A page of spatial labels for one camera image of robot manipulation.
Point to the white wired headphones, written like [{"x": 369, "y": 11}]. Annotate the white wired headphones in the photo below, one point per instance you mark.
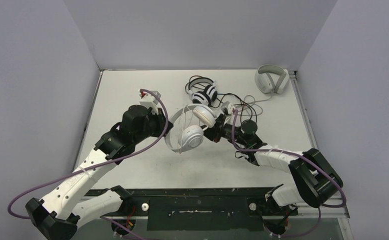
[{"x": 192, "y": 136}]

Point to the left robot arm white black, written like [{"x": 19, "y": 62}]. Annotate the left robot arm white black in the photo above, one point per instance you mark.
[{"x": 59, "y": 214}]

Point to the grey white over-ear headphones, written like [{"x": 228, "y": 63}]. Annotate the grey white over-ear headphones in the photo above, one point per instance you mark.
[{"x": 270, "y": 80}]

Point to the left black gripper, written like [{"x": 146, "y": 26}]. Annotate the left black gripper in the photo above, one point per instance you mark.
[{"x": 161, "y": 121}]

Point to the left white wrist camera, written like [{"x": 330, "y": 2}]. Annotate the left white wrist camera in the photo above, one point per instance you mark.
[{"x": 149, "y": 101}]

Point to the black and white headphones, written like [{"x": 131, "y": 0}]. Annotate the black and white headphones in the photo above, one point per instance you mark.
[{"x": 203, "y": 90}]

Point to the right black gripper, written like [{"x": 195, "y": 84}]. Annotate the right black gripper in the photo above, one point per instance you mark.
[{"x": 218, "y": 126}]

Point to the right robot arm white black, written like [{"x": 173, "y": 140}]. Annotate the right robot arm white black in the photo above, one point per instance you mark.
[{"x": 315, "y": 182}]

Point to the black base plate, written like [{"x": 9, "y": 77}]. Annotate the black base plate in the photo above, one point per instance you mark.
[{"x": 204, "y": 209}]

